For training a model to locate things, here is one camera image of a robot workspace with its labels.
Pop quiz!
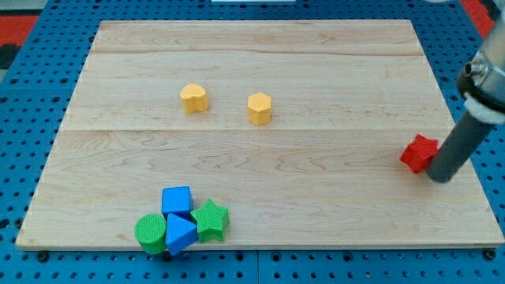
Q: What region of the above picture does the red star block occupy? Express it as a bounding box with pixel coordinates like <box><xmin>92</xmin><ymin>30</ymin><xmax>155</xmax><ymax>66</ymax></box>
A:
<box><xmin>399</xmin><ymin>133</ymin><xmax>438</xmax><ymax>174</ymax></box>

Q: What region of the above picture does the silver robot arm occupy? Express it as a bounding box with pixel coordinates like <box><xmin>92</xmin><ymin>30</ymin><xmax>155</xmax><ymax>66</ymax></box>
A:
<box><xmin>457</xmin><ymin>9</ymin><xmax>504</xmax><ymax>125</ymax></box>

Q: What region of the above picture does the yellow hexagon block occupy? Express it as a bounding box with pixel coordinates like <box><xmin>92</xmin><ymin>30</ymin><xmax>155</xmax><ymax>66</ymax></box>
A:
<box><xmin>247</xmin><ymin>92</ymin><xmax>271</xmax><ymax>125</ymax></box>

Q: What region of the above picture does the green star block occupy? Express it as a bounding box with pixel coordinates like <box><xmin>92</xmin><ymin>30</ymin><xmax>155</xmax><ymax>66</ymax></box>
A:
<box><xmin>190</xmin><ymin>199</ymin><xmax>230</xmax><ymax>243</ymax></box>

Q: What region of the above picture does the wooden board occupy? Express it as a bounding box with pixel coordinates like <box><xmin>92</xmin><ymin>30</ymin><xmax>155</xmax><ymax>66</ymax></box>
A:
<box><xmin>17</xmin><ymin>20</ymin><xmax>504</xmax><ymax>251</ymax></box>

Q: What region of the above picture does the yellow heart block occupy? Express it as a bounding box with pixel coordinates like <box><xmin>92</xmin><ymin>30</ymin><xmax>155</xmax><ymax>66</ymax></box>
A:
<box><xmin>180</xmin><ymin>84</ymin><xmax>208</xmax><ymax>114</ymax></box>

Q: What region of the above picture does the blue cube block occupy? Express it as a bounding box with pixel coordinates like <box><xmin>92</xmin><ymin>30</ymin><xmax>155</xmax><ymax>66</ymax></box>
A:
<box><xmin>161</xmin><ymin>185</ymin><xmax>193</xmax><ymax>219</ymax></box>

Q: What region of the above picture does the blue triangle block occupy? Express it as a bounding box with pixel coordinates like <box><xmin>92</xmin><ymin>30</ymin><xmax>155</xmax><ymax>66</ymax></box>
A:
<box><xmin>166</xmin><ymin>214</ymin><xmax>198</xmax><ymax>256</ymax></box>

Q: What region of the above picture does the green cylinder block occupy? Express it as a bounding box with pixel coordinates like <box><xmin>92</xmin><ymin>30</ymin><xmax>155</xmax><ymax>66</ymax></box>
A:
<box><xmin>134</xmin><ymin>214</ymin><xmax>166</xmax><ymax>255</ymax></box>

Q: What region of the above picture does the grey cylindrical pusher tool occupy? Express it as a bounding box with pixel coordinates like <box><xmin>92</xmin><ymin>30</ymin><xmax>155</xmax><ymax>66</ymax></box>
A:
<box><xmin>427</xmin><ymin>110</ymin><xmax>495</xmax><ymax>184</ymax></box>

